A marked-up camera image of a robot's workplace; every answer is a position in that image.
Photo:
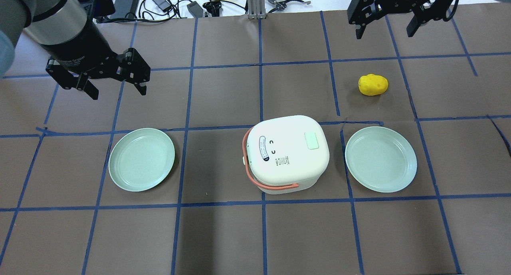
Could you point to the yellow toy potato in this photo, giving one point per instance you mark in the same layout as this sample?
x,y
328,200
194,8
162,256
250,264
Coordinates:
x,y
372,85

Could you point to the aluminium frame post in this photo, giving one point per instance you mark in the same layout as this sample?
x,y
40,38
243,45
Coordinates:
x,y
256,9

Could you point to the black power adapter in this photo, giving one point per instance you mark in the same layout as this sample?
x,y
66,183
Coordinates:
x,y
125,9

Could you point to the left green plate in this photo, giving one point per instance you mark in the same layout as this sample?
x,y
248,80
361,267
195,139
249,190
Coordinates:
x,y
141,159

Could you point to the small black adapter block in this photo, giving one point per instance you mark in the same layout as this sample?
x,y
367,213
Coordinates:
x,y
195,10

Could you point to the right green plate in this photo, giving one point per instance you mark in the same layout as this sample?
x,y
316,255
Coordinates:
x,y
381,159

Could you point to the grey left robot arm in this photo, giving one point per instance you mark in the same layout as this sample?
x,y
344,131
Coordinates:
x,y
16,16

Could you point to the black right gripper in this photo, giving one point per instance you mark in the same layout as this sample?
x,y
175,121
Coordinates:
x,y
399,3

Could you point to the black metal clamp tool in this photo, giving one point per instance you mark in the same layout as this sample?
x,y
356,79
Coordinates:
x,y
280,6

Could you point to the white rice cooker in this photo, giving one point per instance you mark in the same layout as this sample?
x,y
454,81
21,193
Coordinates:
x,y
285,154

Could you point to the green plate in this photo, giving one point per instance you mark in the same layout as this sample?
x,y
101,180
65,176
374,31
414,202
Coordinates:
x,y
141,159
381,159

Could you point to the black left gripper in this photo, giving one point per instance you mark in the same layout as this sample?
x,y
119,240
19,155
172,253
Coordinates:
x,y
80,45

